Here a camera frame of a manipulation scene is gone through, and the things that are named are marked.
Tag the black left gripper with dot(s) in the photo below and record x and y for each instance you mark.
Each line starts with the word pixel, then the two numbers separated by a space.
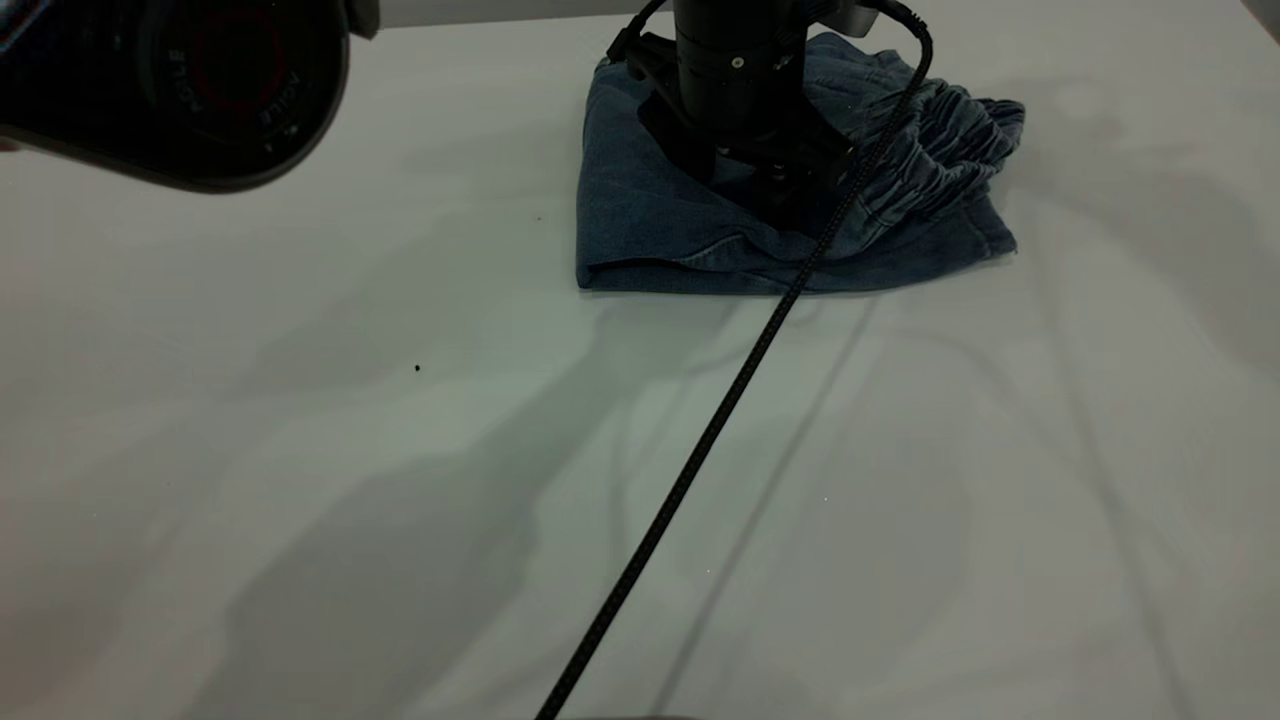
pixel 790 155

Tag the blue denim shorts basketball print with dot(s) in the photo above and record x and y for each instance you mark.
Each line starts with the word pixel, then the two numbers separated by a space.
pixel 640 220

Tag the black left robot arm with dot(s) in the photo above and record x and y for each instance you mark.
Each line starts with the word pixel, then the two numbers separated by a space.
pixel 200 90

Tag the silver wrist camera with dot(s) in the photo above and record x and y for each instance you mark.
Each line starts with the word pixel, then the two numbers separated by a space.
pixel 855 15

